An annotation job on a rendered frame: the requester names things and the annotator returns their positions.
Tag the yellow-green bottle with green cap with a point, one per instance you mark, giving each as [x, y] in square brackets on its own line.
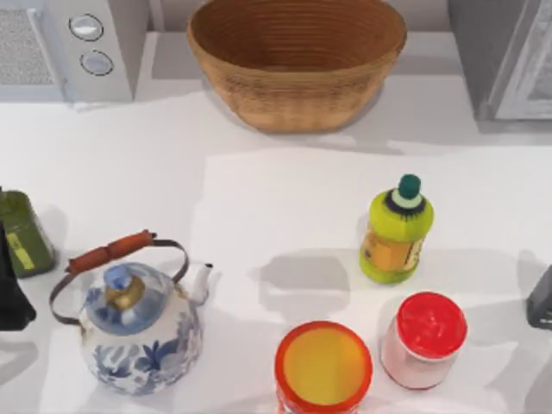
[397, 241]

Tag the brown woven basket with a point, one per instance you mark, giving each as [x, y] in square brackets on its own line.
[296, 64]

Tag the orange can with yellow lid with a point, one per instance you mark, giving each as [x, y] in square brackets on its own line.
[323, 366]

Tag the blue and white kettle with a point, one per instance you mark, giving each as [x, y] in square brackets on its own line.
[142, 332]

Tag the jar with red lid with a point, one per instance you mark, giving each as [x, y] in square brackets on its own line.
[424, 340]

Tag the round microwave knob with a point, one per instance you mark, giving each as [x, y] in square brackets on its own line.
[96, 63]
[85, 26]

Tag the green tin box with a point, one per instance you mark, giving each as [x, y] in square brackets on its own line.
[26, 235]

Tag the pale microwave oven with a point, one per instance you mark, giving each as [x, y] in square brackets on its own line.
[64, 52]

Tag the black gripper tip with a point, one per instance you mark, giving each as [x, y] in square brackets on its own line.
[10, 293]

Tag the dark grey box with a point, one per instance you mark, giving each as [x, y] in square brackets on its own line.
[542, 302]

